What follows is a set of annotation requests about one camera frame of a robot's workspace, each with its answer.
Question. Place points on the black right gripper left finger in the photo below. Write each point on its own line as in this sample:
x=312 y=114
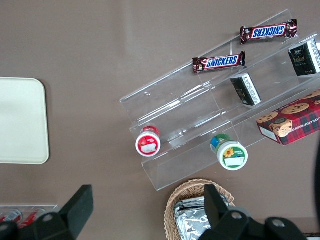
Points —
x=75 y=210

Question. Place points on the dark green tea box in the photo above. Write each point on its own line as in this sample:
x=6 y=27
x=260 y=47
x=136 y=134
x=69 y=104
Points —
x=246 y=90
x=303 y=58

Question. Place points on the clear acrylic tiered shelf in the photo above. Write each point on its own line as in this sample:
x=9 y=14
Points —
x=190 y=107

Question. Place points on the green sunflower lid jar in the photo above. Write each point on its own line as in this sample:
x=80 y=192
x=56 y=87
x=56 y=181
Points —
x=231 y=153

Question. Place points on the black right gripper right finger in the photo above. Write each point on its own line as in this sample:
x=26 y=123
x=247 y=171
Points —
x=220 y=212

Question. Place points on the red plaid cookie box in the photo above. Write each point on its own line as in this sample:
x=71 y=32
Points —
x=292 y=120

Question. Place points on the foil-wrapped sandwich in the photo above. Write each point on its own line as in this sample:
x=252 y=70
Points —
x=193 y=202
x=192 y=223

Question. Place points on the woven wicker basket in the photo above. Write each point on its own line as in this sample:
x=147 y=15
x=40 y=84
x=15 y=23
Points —
x=175 y=200

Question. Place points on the red soda can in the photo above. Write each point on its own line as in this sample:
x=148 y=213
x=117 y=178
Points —
x=30 y=218
x=10 y=216

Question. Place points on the Snickers chocolate bar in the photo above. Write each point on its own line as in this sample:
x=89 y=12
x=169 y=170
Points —
x=268 y=31
x=220 y=62

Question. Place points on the cream plastic tray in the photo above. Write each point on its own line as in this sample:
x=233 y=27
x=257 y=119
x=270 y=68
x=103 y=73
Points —
x=22 y=120

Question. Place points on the red lid jar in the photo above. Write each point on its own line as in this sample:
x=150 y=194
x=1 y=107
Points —
x=148 y=144

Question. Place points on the clear acrylic can holder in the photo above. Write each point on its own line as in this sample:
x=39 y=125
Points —
x=30 y=208

